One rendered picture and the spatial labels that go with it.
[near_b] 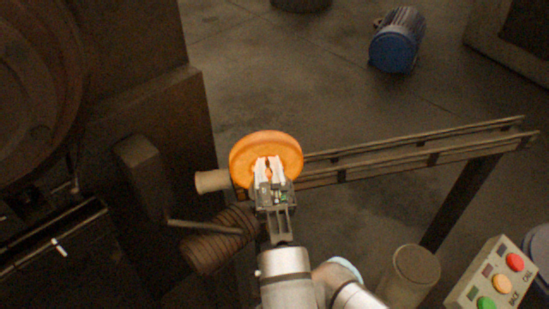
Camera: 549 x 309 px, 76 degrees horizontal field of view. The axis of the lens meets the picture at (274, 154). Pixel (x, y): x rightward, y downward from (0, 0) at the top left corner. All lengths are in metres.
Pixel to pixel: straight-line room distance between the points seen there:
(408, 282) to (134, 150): 0.74
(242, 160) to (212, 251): 0.36
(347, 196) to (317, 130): 0.48
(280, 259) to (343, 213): 1.11
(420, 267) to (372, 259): 0.59
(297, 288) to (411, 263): 0.49
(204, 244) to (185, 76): 0.44
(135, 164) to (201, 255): 0.31
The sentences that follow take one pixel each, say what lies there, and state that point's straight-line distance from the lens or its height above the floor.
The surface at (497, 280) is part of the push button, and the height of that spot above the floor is 0.61.
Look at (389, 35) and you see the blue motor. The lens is 2.39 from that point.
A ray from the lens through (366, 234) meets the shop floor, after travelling 1.66.
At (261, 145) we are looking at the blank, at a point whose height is 0.89.
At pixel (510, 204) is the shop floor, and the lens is 2.03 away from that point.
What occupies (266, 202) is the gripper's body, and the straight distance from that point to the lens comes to 0.62.
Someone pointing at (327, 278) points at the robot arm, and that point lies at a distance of 0.75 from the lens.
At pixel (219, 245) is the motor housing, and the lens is 1.00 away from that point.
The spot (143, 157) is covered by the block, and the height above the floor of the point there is 0.80.
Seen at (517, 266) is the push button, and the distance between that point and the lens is 1.03.
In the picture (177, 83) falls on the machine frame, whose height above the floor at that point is 0.87.
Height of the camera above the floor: 1.38
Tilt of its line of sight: 47 degrees down
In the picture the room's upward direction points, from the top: straight up
